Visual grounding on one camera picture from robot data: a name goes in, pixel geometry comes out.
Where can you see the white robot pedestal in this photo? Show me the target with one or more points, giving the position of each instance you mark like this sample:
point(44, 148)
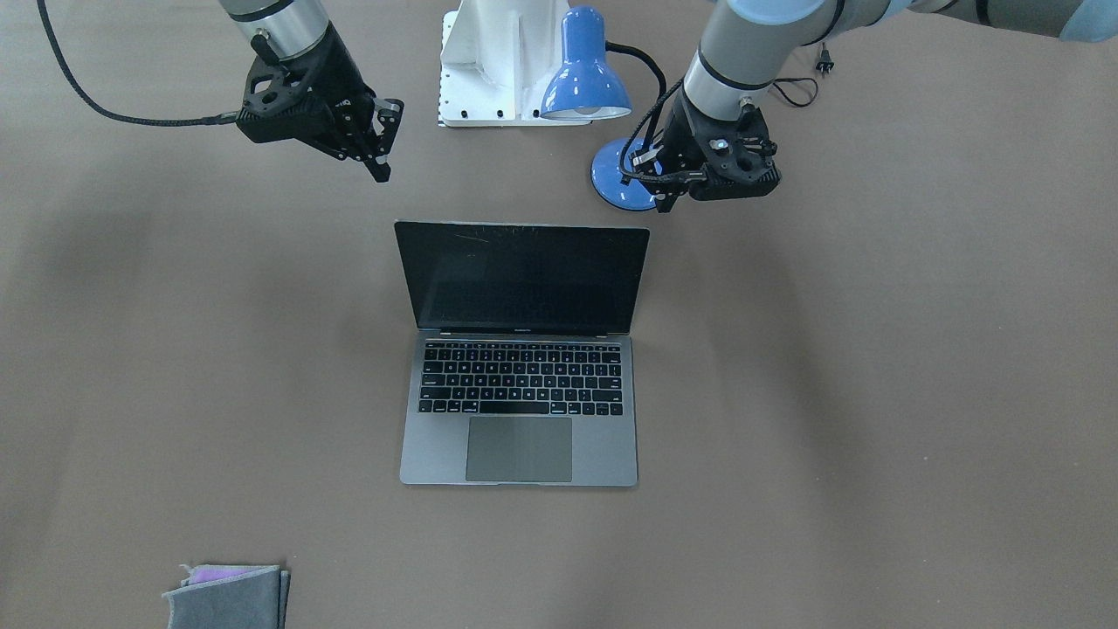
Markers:
point(498, 58)

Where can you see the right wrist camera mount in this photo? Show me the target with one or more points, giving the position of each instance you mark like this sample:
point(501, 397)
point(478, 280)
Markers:
point(280, 103)

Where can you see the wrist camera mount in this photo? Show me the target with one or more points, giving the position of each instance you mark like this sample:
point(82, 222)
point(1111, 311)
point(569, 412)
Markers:
point(735, 163)
point(280, 103)

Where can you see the folded grey cloth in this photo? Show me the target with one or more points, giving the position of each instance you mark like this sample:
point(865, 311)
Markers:
point(229, 596)

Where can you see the blue desk lamp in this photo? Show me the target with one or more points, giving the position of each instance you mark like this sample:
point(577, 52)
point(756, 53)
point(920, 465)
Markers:
point(585, 88)

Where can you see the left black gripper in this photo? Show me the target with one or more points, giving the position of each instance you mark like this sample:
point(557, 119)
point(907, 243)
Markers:
point(679, 138)

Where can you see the grey laptop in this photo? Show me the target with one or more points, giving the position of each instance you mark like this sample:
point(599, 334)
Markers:
point(522, 370)

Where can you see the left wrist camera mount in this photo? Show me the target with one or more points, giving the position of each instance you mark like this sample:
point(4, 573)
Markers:
point(735, 163)

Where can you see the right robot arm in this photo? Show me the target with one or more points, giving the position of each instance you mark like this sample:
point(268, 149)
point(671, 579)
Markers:
point(278, 31)

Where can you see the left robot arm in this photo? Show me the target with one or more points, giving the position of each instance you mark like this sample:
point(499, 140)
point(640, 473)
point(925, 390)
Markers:
point(746, 43)

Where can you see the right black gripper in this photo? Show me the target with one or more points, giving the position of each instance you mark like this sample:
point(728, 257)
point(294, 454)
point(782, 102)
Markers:
point(337, 76)

